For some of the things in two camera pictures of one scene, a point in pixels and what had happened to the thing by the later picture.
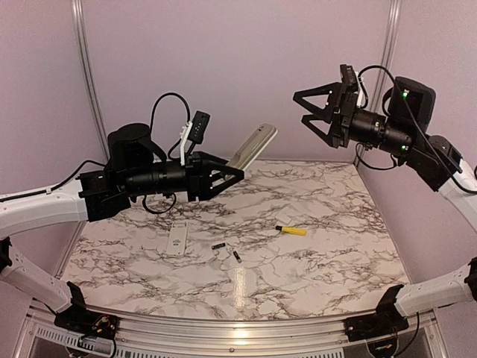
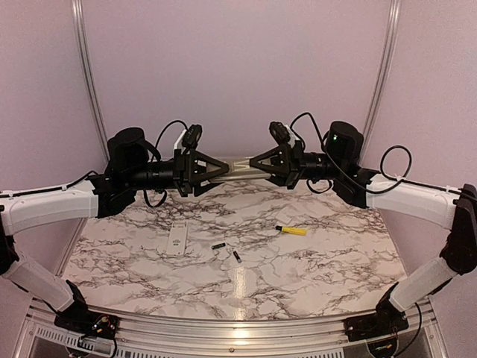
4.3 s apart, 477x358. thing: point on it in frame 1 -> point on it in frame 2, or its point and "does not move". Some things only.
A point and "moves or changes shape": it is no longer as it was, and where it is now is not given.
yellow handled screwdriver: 292,230 does not move
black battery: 218,246 does not move
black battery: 237,256 does not move
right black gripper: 339,134 -> 290,163
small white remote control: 252,149 moves or changes shape
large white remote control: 177,237 does not move
